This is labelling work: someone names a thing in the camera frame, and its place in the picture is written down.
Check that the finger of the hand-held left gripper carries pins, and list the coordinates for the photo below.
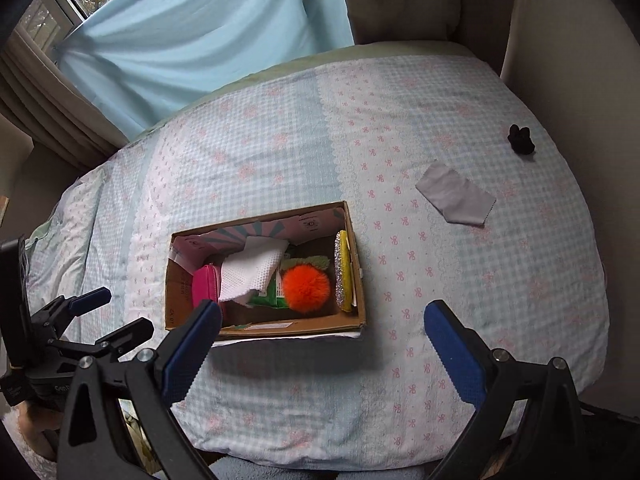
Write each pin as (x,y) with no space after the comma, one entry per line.
(127,335)
(87,301)

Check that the white fluffy cloth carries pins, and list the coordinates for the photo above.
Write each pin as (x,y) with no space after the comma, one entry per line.
(22,440)

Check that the white mesh cloth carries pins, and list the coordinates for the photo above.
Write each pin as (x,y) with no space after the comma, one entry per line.
(247,267)

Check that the green packet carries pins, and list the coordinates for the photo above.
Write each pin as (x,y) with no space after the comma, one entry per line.
(265,296)

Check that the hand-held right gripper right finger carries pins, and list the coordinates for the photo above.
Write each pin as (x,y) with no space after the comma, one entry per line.
(455,355)

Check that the grey cloth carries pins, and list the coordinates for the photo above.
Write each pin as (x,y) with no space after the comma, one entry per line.
(452,195)

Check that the light blue hanging cloth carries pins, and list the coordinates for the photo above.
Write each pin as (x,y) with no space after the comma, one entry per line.
(200,35)

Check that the magenta pouch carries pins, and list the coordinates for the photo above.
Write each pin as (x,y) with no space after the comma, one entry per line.
(206,287)

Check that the orange pompom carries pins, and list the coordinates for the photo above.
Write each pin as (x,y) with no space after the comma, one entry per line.
(306,287)

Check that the cardboard box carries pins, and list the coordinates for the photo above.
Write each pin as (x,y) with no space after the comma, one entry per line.
(310,327)

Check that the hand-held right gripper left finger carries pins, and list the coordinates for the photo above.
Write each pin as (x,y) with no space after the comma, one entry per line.
(192,350)

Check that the glass window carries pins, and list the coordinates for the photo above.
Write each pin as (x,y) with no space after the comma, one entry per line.
(60,5)

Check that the small black hair clip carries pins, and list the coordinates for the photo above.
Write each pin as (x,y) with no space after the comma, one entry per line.
(521,140)

